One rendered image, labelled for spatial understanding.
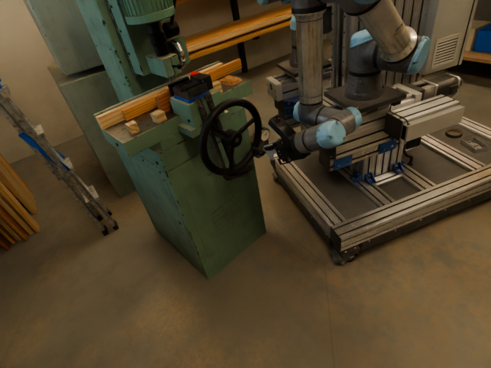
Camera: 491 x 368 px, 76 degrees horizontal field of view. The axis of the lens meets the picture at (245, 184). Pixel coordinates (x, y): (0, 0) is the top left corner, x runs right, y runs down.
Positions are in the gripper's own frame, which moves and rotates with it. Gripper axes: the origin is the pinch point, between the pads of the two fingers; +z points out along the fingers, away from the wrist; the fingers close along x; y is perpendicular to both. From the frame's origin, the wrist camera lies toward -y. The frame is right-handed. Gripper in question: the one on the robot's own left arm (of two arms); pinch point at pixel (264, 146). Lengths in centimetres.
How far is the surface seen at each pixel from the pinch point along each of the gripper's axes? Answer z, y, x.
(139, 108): 25, -34, -28
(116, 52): 33, -58, -23
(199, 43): 191, -98, 114
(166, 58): 14.6, -45.0, -13.2
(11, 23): 224, -170, -27
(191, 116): 3.9, -21.5, -19.7
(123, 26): 22, -63, -19
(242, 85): 13.1, -25.3, 11.9
